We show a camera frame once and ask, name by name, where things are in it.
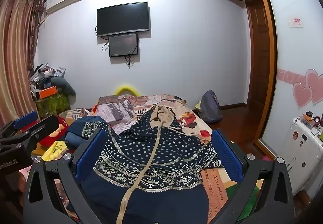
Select yellow cartoon bedsheet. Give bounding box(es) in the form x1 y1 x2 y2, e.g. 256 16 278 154
31 140 74 163

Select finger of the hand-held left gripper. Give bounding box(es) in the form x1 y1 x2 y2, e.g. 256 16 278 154
0 115 60 150
0 110 39 139

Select black television cable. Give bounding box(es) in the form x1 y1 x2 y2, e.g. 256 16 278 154
95 25 110 52

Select green patterned cloth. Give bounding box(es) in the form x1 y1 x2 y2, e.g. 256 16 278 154
35 94 71 117

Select small white door sign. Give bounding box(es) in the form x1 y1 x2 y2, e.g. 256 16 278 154
290 15 305 28

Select pink heart stickers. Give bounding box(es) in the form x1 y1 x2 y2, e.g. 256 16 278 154
292 68 323 110

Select yellow foam ring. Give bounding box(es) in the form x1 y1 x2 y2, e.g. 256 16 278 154
115 84 141 97

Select navy patterned hooded jacket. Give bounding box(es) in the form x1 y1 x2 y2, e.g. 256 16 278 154
78 105 229 224

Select striped brown curtain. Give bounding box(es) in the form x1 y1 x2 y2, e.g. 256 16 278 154
0 0 46 129

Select small black wall monitor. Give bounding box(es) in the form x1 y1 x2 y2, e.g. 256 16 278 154
108 33 140 58

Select printed blanket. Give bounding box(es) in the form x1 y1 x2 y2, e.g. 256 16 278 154
63 93 265 224

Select white suitcase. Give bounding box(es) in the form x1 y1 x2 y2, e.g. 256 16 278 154
276 116 323 198

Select wooden door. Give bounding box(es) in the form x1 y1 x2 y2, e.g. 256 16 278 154
246 0 271 137

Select white sliding wardrobe door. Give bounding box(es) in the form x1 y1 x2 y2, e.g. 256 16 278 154
257 0 323 198

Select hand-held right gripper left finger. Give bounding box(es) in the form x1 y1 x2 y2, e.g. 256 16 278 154
23 128 109 224

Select grey backpack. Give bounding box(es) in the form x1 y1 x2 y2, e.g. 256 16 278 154
198 90 223 124

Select orange box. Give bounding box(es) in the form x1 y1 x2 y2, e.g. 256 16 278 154
39 86 59 99

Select grey-green cushion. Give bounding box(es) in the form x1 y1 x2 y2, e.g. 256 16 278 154
50 76 76 97

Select red plush toy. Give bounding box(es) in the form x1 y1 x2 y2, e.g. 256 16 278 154
25 114 69 149

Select black wall television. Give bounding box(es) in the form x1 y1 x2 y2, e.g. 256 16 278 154
96 1 151 38

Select pile of clutter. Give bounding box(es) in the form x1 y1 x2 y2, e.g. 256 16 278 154
29 62 66 99

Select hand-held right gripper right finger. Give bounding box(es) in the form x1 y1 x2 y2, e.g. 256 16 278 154
211 128 294 224

